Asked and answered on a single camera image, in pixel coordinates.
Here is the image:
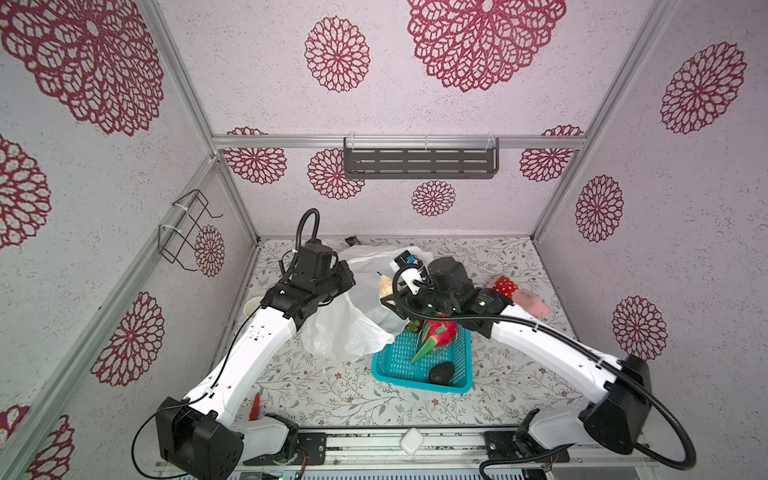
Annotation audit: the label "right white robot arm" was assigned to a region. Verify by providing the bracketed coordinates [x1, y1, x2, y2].
[381, 252, 654, 461]

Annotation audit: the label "teal plastic basket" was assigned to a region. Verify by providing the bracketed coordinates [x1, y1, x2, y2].
[372, 327, 473, 395]

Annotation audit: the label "red handled tongs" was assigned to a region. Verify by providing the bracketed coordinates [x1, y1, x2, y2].
[248, 394, 261, 421]

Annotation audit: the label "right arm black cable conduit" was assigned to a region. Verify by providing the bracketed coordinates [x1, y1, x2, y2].
[391, 263, 697, 480]

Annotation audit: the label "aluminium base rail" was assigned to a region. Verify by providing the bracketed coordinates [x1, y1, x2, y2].
[152, 424, 661, 475]

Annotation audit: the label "pink mushroom plush toy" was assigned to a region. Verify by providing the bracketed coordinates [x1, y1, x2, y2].
[487, 275, 551, 320]

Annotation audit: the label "black wire wall rack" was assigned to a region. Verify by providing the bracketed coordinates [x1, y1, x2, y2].
[156, 189, 223, 272]

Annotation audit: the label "white cup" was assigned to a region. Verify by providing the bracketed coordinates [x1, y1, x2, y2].
[242, 297, 262, 321]

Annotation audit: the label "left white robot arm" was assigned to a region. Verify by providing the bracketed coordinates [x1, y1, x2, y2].
[154, 240, 355, 479]

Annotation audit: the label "white plastic bag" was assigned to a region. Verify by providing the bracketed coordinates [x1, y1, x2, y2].
[299, 245, 435, 362]

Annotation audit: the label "red dragon fruit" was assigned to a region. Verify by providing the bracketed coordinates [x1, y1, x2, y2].
[410, 321, 458, 365]

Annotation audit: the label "grey wall shelf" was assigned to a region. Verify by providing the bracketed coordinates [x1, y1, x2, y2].
[342, 138, 499, 180]

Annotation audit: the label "white square button box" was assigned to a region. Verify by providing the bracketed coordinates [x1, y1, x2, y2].
[399, 427, 425, 456]

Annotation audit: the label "dark avocado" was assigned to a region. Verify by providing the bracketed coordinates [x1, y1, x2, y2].
[427, 362, 456, 386]

